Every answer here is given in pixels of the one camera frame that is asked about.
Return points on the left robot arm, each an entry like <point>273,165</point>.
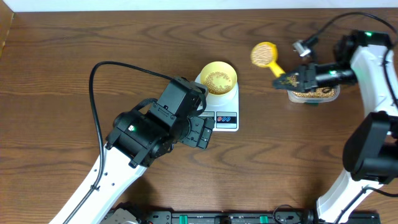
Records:
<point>135,142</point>

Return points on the clear plastic container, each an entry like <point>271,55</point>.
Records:
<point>296,99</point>

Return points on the soybeans in bowl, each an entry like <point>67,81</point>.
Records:
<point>218,83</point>

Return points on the white digital kitchen scale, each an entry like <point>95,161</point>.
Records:
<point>223,109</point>

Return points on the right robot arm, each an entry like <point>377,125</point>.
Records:
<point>369,162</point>

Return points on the yellow plastic measuring scoop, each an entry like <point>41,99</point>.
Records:
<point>264,55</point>

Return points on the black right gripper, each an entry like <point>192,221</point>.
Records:
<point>306,71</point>

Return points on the pile of soybeans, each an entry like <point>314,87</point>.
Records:
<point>318,93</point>

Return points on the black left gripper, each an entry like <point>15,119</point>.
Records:
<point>201,131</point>

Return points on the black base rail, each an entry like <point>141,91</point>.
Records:
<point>164,217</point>

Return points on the yellow plastic bowl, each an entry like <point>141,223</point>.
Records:
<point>219,67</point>

